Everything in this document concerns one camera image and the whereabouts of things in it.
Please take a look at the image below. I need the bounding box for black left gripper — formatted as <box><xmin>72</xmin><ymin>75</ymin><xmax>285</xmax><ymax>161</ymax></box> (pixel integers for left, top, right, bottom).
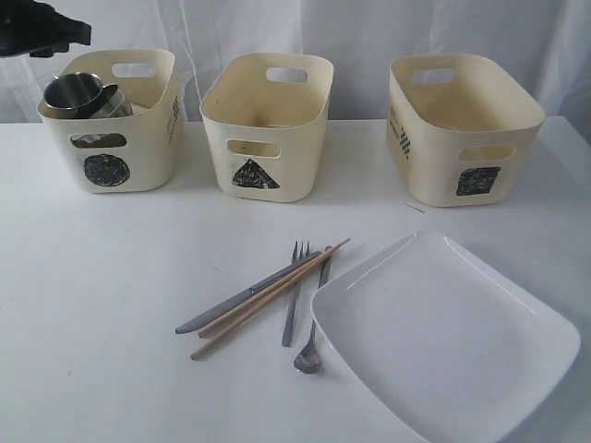
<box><xmin>1</xmin><ymin>1</ymin><xmax>92</xmax><ymax>58</ymax></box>

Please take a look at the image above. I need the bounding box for steel mug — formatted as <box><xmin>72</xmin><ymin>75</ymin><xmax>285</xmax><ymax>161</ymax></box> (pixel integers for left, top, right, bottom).
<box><xmin>89</xmin><ymin>83</ymin><xmax>133</xmax><ymax>119</ymax></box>
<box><xmin>42</xmin><ymin>72</ymin><xmax>103</xmax><ymax>118</ymax></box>

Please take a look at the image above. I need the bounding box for steel bowl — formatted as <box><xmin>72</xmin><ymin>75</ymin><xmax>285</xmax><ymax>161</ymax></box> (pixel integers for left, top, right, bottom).
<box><xmin>70</xmin><ymin>133</ymin><xmax>127</xmax><ymax>149</ymax></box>

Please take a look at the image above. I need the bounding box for steel knife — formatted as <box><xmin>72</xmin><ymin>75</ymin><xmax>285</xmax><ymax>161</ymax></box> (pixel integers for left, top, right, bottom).
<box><xmin>175</xmin><ymin>251</ymin><xmax>320</xmax><ymax>334</ymax></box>

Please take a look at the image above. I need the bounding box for steel fork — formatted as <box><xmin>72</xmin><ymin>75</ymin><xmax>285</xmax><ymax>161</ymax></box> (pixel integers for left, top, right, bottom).
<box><xmin>282</xmin><ymin>242</ymin><xmax>310</xmax><ymax>347</ymax></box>

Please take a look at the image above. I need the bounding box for steel spoon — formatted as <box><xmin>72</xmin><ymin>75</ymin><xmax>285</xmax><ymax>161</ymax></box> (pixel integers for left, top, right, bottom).
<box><xmin>294</xmin><ymin>257</ymin><xmax>332</xmax><ymax>375</ymax></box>

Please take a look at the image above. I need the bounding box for cream bin with circle mark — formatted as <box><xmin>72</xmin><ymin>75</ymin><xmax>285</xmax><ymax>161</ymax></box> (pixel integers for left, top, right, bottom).
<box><xmin>38</xmin><ymin>48</ymin><xmax>183</xmax><ymax>194</ymax></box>

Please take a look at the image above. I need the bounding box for cream bin with triangle mark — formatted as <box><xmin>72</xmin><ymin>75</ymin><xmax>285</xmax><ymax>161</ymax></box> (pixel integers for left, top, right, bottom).
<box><xmin>200</xmin><ymin>53</ymin><xmax>334</xmax><ymax>203</ymax></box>

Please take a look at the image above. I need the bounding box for white curtain backdrop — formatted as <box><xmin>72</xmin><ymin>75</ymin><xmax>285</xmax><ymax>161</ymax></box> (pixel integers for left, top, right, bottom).
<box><xmin>0</xmin><ymin>0</ymin><xmax>591</xmax><ymax>125</ymax></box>

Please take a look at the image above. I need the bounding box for cream bin with square mark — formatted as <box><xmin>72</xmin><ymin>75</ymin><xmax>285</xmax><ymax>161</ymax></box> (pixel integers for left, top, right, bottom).
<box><xmin>386</xmin><ymin>54</ymin><xmax>546</xmax><ymax>208</ymax></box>

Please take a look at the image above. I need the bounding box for white square plate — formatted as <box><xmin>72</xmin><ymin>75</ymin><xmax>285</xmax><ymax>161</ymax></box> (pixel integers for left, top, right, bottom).
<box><xmin>311</xmin><ymin>231</ymin><xmax>581</xmax><ymax>442</ymax></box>

